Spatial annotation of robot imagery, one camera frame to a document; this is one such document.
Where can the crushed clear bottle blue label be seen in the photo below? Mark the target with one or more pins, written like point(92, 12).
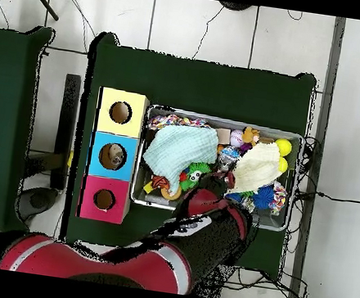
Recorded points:
point(228, 156)

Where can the cream muslin cloth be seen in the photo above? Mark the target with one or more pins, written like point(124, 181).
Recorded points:
point(256, 169)

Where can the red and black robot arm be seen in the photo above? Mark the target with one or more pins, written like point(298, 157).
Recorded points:
point(207, 238)

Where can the wooden box with three holes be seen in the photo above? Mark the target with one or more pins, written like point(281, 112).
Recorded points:
point(104, 122)

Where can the green spiky toy with eyes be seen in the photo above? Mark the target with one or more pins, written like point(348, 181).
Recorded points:
point(194, 174)

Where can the blue spiky ball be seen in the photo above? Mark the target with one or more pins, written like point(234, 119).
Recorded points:
point(264, 196)

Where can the white baseball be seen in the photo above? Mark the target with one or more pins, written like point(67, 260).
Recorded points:
point(236, 138)

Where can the plain wooden block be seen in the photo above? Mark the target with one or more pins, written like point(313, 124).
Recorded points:
point(223, 135)

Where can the brown plush animal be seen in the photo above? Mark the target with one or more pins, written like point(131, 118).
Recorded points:
point(250, 135)

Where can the yellow ball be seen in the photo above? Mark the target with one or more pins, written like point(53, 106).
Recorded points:
point(283, 164)
point(283, 147)

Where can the mint green muslin cloth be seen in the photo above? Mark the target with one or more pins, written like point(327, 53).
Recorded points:
point(180, 149)

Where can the orange tiger plush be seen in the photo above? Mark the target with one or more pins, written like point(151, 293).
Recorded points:
point(161, 182)

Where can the yellow block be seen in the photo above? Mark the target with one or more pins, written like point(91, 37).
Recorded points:
point(148, 187)

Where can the crumpled confetti print paper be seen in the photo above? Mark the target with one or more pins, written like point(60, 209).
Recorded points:
point(160, 121)

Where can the dark green table cloth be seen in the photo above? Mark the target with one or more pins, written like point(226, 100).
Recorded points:
point(5, 98)
point(202, 86)

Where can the black round object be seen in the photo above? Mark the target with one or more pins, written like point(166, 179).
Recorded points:
point(234, 5)

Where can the black upright panel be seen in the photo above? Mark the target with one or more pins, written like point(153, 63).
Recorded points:
point(69, 107)

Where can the dark grey floor base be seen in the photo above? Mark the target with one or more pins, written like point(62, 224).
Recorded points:
point(39, 200)

